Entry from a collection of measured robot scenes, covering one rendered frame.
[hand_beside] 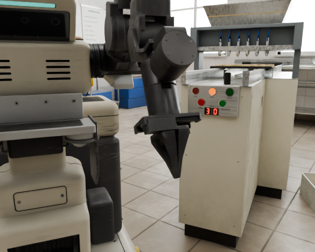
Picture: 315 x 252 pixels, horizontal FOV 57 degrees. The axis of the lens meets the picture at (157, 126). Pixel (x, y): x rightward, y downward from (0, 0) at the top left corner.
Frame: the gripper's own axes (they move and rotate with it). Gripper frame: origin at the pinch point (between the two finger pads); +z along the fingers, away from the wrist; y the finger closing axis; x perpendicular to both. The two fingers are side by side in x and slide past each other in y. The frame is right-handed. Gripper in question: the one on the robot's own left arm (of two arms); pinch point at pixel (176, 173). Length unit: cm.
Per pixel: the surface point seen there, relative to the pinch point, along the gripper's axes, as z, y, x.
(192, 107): -34, 46, 75
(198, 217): 19, 51, 102
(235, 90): -35, 60, 58
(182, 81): -46, 43, 73
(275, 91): -47, 121, 98
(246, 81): -37, 63, 54
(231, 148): -11, 62, 74
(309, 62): -151, 369, 268
